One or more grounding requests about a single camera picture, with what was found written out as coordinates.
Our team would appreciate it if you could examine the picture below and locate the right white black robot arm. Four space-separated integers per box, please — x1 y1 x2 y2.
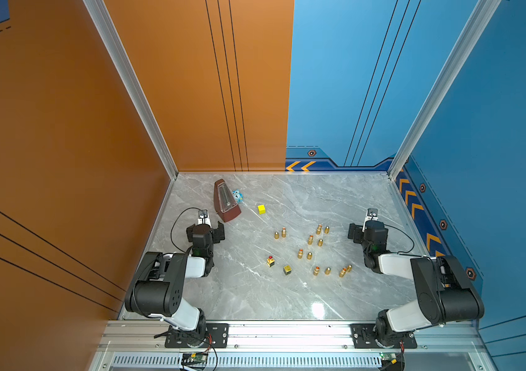
347 220 485 349

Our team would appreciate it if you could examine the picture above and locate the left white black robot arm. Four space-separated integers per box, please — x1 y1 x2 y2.
124 222 225 348

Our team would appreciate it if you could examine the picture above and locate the dark red metronome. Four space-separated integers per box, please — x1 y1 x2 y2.
213 179 241 223

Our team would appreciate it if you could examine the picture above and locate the small blue owl toy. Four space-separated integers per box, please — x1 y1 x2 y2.
232 190 244 203

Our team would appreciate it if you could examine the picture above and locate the left green circuit board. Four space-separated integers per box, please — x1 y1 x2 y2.
179 352 209 370

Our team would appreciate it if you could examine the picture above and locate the green circuit board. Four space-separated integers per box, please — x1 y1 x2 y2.
378 352 405 371
179 352 209 370

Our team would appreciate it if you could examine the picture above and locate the right green circuit board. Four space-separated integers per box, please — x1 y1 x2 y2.
378 352 405 371

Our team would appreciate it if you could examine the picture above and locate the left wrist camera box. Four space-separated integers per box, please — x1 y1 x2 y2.
196 209 212 227

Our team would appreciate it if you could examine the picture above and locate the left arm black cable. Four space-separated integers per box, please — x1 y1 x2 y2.
169 207 201 254

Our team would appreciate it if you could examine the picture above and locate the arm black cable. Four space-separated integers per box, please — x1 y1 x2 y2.
169 207 201 254
385 223 416 256

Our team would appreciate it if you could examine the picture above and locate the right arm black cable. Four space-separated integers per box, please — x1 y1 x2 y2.
385 223 416 256

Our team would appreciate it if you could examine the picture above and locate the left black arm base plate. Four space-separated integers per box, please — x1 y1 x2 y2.
165 322 229 349

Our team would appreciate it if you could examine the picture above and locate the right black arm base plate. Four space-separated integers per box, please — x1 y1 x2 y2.
350 323 418 350

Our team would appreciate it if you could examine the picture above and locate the aluminium front rail frame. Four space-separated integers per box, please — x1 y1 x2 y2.
89 320 496 370

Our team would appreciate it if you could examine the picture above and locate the right aluminium corner post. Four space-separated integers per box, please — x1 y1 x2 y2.
388 0 501 182

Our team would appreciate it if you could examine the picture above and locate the aluminium corner post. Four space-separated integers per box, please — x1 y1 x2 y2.
83 0 179 182
388 0 501 182

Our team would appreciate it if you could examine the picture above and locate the left aluminium corner post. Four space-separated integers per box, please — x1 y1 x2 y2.
83 0 179 182

